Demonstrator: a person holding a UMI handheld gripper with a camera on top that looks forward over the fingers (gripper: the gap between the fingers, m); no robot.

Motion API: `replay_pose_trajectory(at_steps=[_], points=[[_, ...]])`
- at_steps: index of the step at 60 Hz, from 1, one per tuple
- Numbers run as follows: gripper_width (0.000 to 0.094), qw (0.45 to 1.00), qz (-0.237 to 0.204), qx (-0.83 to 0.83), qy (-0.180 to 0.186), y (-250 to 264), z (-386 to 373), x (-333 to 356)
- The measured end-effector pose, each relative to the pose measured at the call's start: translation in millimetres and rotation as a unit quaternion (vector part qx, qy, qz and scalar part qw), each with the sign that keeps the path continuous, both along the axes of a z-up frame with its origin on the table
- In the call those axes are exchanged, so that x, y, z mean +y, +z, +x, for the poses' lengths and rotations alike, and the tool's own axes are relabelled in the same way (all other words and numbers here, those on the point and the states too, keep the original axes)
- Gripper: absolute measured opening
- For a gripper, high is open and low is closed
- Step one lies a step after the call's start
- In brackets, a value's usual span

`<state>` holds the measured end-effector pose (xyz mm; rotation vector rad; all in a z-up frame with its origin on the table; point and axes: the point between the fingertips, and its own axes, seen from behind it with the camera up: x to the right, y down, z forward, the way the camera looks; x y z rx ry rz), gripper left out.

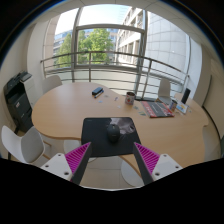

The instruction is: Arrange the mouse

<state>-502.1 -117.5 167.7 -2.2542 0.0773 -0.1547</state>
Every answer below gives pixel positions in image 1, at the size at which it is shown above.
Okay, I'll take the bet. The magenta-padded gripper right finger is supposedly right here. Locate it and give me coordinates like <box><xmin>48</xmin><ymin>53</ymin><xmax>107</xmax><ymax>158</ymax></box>
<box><xmin>132</xmin><ymin>142</ymin><xmax>183</xmax><ymax>186</ymax></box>

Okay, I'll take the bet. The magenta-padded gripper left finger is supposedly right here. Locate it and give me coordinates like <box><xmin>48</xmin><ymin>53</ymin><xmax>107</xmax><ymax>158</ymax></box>
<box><xmin>40</xmin><ymin>142</ymin><xmax>93</xmax><ymax>185</ymax></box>

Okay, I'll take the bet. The black computer mouse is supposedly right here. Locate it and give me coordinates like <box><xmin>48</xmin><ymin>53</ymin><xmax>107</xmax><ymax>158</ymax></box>
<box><xmin>106</xmin><ymin>123</ymin><xmax>121</xmax><ymax>144</ymax></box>

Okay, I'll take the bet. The black printed mouse pad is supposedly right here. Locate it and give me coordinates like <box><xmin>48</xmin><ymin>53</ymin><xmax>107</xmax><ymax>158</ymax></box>
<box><xmin>80</xmin><ymin>116</ymin><xmax>142</xmax><ymax>158</ymax></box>

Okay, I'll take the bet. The white chair with wooden legs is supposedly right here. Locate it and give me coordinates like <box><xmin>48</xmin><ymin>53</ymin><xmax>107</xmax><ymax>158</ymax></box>
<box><xmin>0</xmin><ymin>125</ymin><xmax>53</xmax><ymax>167</ymax></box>

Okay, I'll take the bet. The red magazine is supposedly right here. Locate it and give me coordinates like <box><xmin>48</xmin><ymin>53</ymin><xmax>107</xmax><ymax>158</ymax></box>
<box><xmin>141</xmin><ymin>101</ymin><xmax>175</xmax><ymax>119</ymax></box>

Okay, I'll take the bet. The light blue booklet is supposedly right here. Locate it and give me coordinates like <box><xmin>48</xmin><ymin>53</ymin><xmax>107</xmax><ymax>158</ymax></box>
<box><xmin>176</xmin><ymin>102</ymin><xmax>190</xmax><ymax>115</ymax></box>

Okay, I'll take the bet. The small printed box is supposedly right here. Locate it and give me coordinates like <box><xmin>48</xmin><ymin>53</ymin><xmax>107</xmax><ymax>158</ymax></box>
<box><xmin>169</xmin><ymin>98</ymin><xmax>179</xmax><ymax>112</ymax></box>

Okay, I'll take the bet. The black upright speaker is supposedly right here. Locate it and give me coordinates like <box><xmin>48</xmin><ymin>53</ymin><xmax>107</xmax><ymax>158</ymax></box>
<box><xmin>180</xmin><ymin>87</ymin><xmax>192</xmax><ymax>105</ymax></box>

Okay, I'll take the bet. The black office printer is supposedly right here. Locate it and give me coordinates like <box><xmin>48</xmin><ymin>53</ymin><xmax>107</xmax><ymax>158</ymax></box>
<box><xmin>3</xmin><ymin>70</ymin><xmax>35</xmax><ymax>133</ymax></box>

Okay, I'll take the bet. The white printed mug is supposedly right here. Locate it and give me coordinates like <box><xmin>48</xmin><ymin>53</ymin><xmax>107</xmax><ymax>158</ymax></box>
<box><xmin>124</xmin><ymin>91</ymin><xmax>137</xmax><ymax>106</ymax></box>

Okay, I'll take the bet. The black case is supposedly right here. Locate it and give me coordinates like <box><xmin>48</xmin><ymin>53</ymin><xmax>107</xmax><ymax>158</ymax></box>
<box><xmin>91</xmin><ymin>86</ymin><xmax>104</xmax><ymax>96</ymax></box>

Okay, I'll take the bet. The grey metal balcony railing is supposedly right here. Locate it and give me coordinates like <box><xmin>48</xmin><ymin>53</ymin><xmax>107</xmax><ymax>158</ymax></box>
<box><xmin>39</xmin><ymin>50</ymin><xmax>191</xmax><ymax>101</ymax></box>

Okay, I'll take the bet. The green tree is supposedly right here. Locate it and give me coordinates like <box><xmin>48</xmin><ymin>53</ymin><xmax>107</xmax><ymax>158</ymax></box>
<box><xmin>56</xmin><ymin>28</ymin><xmax>116</xmax><ymax>66</ymax></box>

